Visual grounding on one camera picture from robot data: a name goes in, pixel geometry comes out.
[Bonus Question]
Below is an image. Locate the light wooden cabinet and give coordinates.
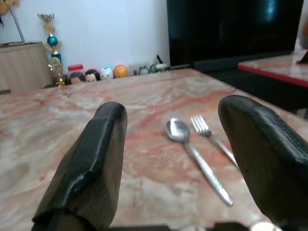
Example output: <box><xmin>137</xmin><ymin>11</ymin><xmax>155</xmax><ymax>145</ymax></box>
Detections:
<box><xmin>0</xmin><ymin>42</ymin><xmax>53</xmax><ymax>93</ymax></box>

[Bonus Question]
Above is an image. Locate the black flat television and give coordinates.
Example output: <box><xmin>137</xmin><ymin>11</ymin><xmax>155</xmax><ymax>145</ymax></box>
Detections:
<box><xmin>167</xmin><ymin>0</ymin><xmax>300</xmax><ymax>67</ymax></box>

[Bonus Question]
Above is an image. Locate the grey cat toy figure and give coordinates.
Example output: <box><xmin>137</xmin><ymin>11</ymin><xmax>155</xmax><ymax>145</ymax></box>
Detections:
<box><xmin>133</xmin><ymin>62</ymin><xmax>151</xmax><ymax>76</ymax></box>

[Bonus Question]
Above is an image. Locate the yellow decoration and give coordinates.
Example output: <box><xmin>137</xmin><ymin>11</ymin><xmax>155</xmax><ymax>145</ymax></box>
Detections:
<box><xmin>0</xmin><ymin>0</ymin><xmax>13</xmax><ymax>14</ymax></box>

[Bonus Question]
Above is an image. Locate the silver metal pole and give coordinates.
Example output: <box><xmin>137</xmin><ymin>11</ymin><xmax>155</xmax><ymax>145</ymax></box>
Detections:
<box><xmin>9</xmin><ymin>7</ymin><xmax>26</xmax><ymax>43</ymax></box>

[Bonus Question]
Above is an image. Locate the silver metal fork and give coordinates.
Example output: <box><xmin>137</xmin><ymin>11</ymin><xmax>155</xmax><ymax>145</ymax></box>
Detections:
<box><xmin>191</xmin><ymin>115</ymin><xmax>239</xmax><ymax>169</ymax></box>

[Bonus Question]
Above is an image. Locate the marble table with red edge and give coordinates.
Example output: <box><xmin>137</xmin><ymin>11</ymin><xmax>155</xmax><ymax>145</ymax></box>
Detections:
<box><xmin>0</xmin><ymin>68</ymin><xmax>308</xmax><ymax>231</ymax></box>
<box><xmin>238</xmin><ymin>49</ymin><xmax>308</xmax><ymax>88</ymax></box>

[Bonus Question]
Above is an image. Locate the black hair doll head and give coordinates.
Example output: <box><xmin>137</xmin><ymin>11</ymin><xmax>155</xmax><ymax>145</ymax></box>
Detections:
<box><xmin>85</xmin><ymin>68</ymin><xmax>101</xmax><ymax>83</ymax></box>

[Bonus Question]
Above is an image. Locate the gold and teal trophy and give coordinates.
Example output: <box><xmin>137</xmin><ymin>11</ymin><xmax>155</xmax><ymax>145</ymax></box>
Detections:
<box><xmin>37</xmin><ymin>13</ymin><xmax>67</xmax><ymax>87</ymax></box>

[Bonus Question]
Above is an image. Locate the white round toy figure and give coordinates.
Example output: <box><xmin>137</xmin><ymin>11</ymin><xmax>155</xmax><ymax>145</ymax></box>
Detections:
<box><xmin>100</xmin><ymin>66</ymin><xmax>114</xmax><ymax>80</ymax></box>

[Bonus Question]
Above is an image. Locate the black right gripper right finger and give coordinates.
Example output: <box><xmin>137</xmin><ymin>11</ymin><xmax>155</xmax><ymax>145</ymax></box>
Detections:
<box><xmin>218</xmin><ymin>94</ymin><xmax>308</xmax><ymax>227</ymax></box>

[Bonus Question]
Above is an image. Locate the silver metal spoon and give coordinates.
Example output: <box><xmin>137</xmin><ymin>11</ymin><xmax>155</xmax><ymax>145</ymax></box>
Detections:
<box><xmin>165</xmin><ymin>117</ymin><xmax>234</xmax><ymax>207</ymax></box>

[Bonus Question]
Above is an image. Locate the brown hair doll head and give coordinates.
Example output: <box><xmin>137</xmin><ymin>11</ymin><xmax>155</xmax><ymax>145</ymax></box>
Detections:
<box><xmin>69</xmin><ymin>71</ymin><xmax>87</xmax><ymax>85</ymax></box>

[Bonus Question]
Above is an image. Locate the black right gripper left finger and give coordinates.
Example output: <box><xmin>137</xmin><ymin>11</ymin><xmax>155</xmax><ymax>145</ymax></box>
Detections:
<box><xmin>31</xmin><ymin>101</ymin><xmax>128</xmax><ymax>231</ymax></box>

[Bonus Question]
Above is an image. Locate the orange round toy figure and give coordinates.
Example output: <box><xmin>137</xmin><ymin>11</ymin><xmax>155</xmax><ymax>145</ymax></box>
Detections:
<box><xmin>113</xmin><ymin>64</ymin><xmax>128</xmax><ymax>79</ymax></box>

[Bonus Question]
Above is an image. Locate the red lid plastic jar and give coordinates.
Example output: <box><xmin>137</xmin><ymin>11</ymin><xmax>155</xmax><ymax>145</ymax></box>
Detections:
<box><xmin>67</xmin><ymin>64</ymin><xmax>84</xmax><ymax>79</ymax></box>

